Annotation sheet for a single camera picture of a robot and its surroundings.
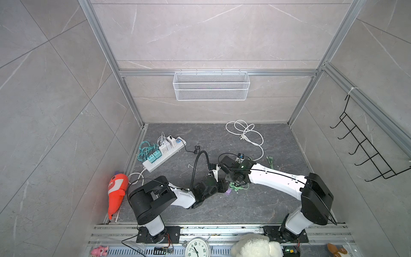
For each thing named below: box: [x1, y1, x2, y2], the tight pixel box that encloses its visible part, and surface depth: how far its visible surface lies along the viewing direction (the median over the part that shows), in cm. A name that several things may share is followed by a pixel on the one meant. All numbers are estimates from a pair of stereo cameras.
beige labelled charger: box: [158, 144, 168, 155], surface depth 99 cm
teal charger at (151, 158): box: [147, 154, 157, 164], surface depth 95 cm
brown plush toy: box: [326, 243, 348, 257], surface depth 70 cm
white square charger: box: [166, 135, 178, 147], surface depth 102 cm
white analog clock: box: [185, 236, 211, 257], surface depth 68 cm
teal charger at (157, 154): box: [153, 149, 163, 160], surface depth 97 cm
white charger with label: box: [163, 140, 172, 152], surface depth 100 cm
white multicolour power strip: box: [142, 136, 187, 173], surface depth 100 cm
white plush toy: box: [230, 233, 284, 257], surface depth 55 cm
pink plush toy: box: [90, 245, 110, 257], surface depth 69 cm
